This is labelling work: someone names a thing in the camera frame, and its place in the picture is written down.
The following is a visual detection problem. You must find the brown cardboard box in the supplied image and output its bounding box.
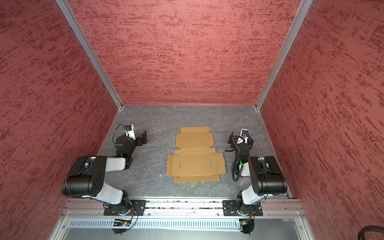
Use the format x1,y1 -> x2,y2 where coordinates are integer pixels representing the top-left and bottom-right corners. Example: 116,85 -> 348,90
166,127 -> 227,183

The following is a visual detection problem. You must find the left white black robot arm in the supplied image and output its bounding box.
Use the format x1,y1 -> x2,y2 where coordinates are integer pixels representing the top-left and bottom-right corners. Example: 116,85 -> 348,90
62,130 -> 148,208

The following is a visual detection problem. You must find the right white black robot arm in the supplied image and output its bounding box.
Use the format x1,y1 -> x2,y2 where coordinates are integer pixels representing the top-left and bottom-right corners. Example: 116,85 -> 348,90
225,129 -> 288,207

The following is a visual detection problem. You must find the right small circuit board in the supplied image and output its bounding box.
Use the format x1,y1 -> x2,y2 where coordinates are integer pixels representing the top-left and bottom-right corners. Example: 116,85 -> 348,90
239,220 -> 251,228

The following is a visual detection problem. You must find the small circuit board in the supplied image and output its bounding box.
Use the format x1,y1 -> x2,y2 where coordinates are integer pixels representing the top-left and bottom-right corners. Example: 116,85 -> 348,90
239,220 -> 251,228
113,219 -> 132,228

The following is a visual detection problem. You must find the left small circuit board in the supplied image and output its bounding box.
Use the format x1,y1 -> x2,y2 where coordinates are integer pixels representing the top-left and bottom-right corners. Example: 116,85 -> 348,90
113,219 -> 132,228

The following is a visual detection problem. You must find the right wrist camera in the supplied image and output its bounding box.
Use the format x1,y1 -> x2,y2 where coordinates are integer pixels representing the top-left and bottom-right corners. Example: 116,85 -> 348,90
238,129 -> 250,144

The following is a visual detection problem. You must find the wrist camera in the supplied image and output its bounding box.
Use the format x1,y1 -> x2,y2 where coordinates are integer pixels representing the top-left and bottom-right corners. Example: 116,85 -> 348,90
238,129 -> 250,144
124,125 -> 136,140

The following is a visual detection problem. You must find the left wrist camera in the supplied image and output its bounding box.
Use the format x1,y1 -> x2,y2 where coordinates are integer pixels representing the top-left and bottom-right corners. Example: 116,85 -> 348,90
124,125 -> 136,140

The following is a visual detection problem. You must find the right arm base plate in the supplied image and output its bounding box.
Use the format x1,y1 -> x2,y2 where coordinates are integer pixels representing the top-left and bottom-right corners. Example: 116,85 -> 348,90
222,200 -> 263,217

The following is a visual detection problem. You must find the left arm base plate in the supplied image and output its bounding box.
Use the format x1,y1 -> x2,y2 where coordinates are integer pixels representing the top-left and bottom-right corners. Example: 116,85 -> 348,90
104,200 -> 147,217

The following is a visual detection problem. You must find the aluminium front rail frame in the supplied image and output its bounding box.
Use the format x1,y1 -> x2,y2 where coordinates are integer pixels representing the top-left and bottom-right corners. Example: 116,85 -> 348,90
50,198 -> 314,240

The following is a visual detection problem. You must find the left aluminium corner post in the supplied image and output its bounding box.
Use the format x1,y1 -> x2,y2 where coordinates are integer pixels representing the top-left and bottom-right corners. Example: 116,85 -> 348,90
56,0 -> 124,110

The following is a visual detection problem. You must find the aluminium corner post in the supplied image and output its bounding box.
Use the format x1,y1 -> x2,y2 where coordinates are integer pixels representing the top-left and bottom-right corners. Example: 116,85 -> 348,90
256,0 -> 313,111
56,0 -> 124,110

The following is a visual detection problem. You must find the black cable bundle corner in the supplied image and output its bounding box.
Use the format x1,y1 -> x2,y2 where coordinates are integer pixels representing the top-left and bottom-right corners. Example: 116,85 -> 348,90
357,224 -> 384,240

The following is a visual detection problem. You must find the right aluminium corner post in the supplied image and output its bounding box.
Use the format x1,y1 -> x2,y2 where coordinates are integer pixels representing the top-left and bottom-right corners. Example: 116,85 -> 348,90
256,0 -> 313,111

